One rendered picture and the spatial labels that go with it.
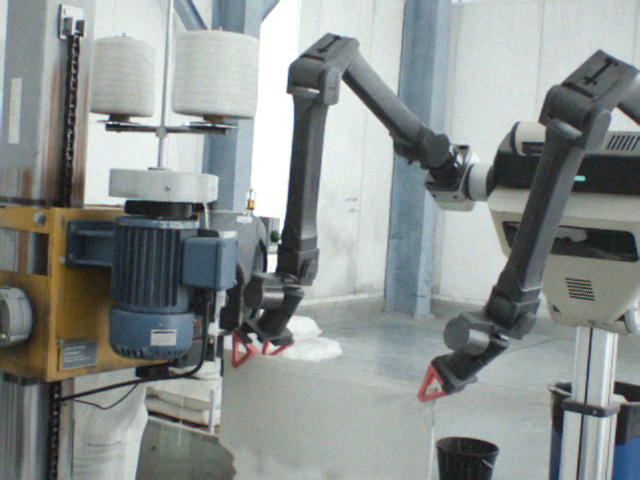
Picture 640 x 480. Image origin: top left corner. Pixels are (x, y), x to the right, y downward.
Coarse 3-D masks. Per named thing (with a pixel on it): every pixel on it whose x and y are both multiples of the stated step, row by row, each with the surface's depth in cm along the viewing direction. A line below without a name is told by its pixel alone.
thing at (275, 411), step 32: (224, 352) 197; (224, 384) 197; (256, 384) 192; (288, 384) 185; (320, 384) 181; (352, 384) 179; (384, 384) 177; (416, 384) 174; (224, 416) 197; (256, 416) 192; (288, 416) 185; (320, 416) 181; (352, 416) 179; (384, 416) 177; (416, 416) 174; (256, 448) 192; (288, 448) 185; (320, 448) 181; (352, 448) 179; (384, 448) 177; (416, 448) 174
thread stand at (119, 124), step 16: (112, 128) 195; (128, 128) 192; (144, 128) 189; (160, 128) 185; (176, 128) 184; (192, 128) 182; (208, 128) 180; (224, 128) 177; (240, 128) 177; (160, 144) 186; (160, 160) 186
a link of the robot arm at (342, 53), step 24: (312, 48) 179; (336, 48) 176; (312, 72) 174; (360, 72) 183; (360, 96) 189; (384, 96) 190; (384, 120) 195; (408, 120) 197; (408, 144) 201; (432, 144) 201
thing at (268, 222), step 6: (258, 216) 218; (264, 216) 217; (270, 216) 220; (264, 222) 217; (270, 222) 216; (276, 222) 218; (270, 228) 216; (276, 228) 218; (270, 240) 217; (270, 252) 217; (276, 252) 219
